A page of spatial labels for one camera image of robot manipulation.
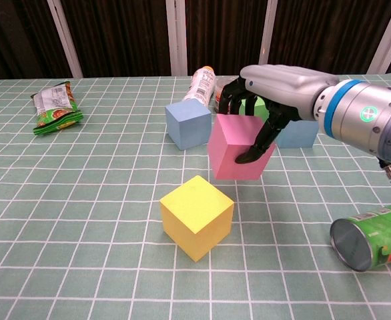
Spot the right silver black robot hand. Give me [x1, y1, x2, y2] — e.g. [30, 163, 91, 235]
[218, 64, 340, 165]

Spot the green foam cube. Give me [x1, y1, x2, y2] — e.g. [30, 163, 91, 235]
[239, 96, 270, 121]

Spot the pink foam cube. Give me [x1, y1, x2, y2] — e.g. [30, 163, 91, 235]
[207, 113, 277, 181]

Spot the light blue foam cube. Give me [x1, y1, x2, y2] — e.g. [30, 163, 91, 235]
[164, 99, 213, 151]
[275, 119, 320, 149]

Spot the yellow foam cube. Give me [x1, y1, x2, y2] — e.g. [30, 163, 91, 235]
[159, 175, 235, 263]

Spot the clear plastic snack cup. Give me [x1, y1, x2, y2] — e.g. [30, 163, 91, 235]
[213, 76, 240, 113]

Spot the white bottle with orange cap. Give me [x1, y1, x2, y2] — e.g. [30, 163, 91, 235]
[181, 66, 216, 108]

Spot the dark pleated curtain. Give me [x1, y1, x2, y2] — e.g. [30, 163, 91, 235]
[0, 0, 391, 81]

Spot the green chip can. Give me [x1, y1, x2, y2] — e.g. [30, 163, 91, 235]
[329, 202, 391, 273]

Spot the green snack bag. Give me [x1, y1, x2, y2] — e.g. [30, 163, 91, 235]
[31, 81, 84, 136]

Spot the green checked tablecloth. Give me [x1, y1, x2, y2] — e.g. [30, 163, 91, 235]
[0, 68, 391, 320]

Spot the white frame post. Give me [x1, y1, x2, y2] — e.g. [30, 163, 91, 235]
[258, 0, 279, 67]
[46, 0, 84, 79]
[165, 0, 188, 77]
[366, 0, 391, 75]

